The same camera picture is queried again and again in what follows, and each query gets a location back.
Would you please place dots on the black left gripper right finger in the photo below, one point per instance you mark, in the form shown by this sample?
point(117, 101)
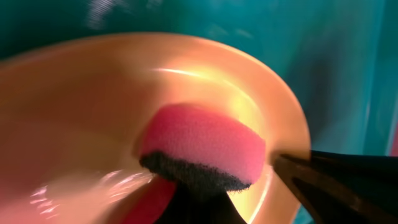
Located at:
point(341, 188)

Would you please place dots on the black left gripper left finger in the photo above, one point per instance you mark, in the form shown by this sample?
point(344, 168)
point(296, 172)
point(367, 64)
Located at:
point(186, 208)

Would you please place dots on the teal plastic tray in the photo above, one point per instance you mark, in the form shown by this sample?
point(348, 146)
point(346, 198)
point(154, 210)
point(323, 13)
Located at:
point(339, 57)

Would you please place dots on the green orange sponge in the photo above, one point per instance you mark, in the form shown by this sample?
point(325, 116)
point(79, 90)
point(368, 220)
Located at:
point(205, 151)

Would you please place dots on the yellow plate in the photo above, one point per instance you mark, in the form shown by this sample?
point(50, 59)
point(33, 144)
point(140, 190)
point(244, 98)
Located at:
point(72, 115)

